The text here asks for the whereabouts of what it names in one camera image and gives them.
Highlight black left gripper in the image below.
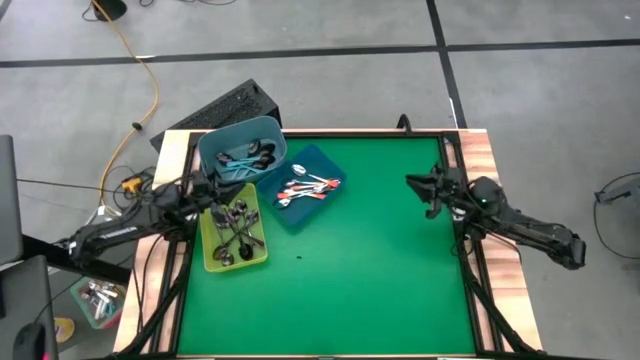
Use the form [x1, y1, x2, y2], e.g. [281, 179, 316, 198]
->
[189, 171, 248, 231]

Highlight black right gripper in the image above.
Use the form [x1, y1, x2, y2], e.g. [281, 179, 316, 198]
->
[405, 166, 469, 220]

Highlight black-handled metal spoon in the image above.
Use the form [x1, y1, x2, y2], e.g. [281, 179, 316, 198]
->
[213, 212, 265, 249]
[219, 208, 260, 251]
[217, 219, 236, 267]
[227, 205, 251, 251]
[212, 217, 256, 261]
[234, 198, 257, 247]
[224, 209, 255, 262]

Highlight grey-blue plastic bin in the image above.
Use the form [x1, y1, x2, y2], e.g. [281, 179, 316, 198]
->
[198, 115, 289, 186]

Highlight translucent yellow-green plastic bin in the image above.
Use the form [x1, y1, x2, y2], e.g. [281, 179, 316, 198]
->
[198, 182, 270, 274]

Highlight wooden table side board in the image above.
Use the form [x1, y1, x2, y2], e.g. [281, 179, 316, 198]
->
[457, 128, 544, 351]
[113, 129, 201, 354]

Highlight blue shallow plastic bin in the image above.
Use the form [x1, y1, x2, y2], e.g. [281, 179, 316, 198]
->
[269, 143, 349, 231]

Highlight teal basket with items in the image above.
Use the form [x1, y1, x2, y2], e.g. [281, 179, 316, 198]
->
[69, 276, 127, 330]

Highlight black floor beam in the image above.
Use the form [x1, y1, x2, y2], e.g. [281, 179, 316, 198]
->
[20, 233, 134, 287]

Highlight yellow tape roll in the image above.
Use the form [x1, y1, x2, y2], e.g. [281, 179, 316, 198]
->
[53, 316, 77, 345]

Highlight black round floor base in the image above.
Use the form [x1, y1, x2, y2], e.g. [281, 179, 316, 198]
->
[91, 0, 129, 22]

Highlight dark grey desk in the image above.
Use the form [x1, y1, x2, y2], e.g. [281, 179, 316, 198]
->
[0, 253, 60, 360]

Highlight black computer mouse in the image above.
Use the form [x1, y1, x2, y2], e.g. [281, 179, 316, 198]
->
[12, 321, 50, 360]

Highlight black cable loop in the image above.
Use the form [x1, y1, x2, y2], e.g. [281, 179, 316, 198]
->
[396, 113, 416, 137]

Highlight orange floor cable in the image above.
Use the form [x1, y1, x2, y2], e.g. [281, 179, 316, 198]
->
[91, 0, 160, 194]

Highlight black wire stool base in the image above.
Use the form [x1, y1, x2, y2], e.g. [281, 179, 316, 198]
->
[593, 171, 640, 261]

